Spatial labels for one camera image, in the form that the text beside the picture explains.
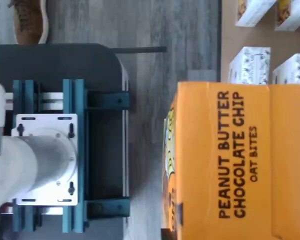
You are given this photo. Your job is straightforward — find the orange peanut butter oat box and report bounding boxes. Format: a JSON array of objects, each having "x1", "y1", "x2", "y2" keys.
[{"x1": 160, "y1": 80, "x2": 300, "y2": 240}]

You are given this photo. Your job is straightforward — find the brown shelf board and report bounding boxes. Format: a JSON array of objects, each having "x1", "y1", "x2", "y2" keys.
[{"x1": 219, "y1": 0, "x2": 300, "y2": 85}]

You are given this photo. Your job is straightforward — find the white floral print box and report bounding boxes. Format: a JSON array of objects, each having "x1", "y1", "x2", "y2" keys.
[
  {"x1": 272, "y1": 52, "x2": 300, "y2": 86},
  {"x1": 228, "y1": 46, "x2": 272, "y2": 85}
]

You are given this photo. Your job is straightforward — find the yellow white snack box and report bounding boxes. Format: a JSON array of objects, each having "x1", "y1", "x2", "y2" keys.
[
  {"x1": 234, "y1": 0, "x2": 277, "y2": 28},
  {"x1": 274, "y1": 0, "x2": 300, "y2": 32}
]

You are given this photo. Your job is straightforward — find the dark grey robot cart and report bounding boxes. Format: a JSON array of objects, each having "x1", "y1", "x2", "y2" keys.
[{"x1": 0, "y1": 42, "x2": 131, "y2": 240}]

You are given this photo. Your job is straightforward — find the brown shoe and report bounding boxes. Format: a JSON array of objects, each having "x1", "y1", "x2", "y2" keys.
[{"x1": 9, "y1": 0, "x2": 51, "y2": 46}]

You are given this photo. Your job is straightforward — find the teal metal bracket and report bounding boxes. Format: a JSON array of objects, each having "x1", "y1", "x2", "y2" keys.
[
  {"x1": 85, "y1": 197, "x2": 130, "y2": 219},
  {"x1": 85, "y1": 91, "x2": 130, "y2": 111}
]

